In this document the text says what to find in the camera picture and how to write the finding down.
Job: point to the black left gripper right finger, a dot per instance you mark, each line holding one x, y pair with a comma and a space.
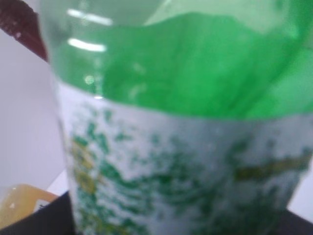
292, 224

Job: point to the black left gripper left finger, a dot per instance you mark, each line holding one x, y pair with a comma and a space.
54, 219

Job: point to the green sprite bottle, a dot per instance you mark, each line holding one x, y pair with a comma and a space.
181, 117

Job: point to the yellow juice bottle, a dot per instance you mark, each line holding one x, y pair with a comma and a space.
20, 201

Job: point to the dark red wine bottle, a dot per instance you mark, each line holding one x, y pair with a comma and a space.
20, 21

